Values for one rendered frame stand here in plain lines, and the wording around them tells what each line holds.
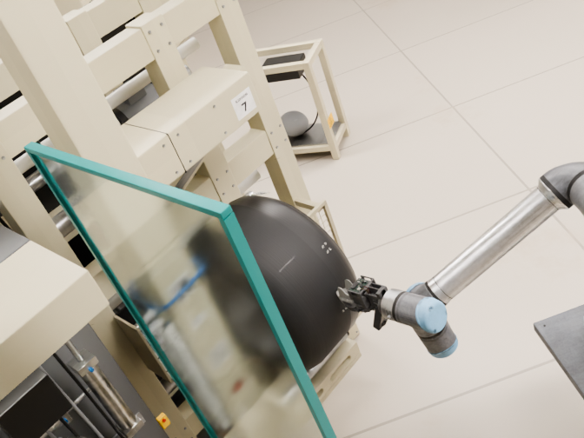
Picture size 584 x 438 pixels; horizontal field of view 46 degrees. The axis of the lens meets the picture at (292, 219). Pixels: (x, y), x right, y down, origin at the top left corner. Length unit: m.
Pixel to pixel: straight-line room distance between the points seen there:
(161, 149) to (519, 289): 2.22
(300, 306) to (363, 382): 1.50
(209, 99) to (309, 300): 0.72
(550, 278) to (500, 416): 0.87
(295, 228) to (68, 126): 0.78
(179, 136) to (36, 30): 0.71
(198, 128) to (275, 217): 0.38
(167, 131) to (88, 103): 0.52
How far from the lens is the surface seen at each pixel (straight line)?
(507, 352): 3.49
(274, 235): 2.09
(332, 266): 2.12
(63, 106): 1.67
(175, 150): 2.18
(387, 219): 4.37
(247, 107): 2.35
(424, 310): 1.87
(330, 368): 2.46
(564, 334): 2.76
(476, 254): 2.02
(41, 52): 1.63
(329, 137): 4.97
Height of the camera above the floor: 2.69
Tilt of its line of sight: 35 degrees down
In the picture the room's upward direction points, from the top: 22 degrees counter-clockwise
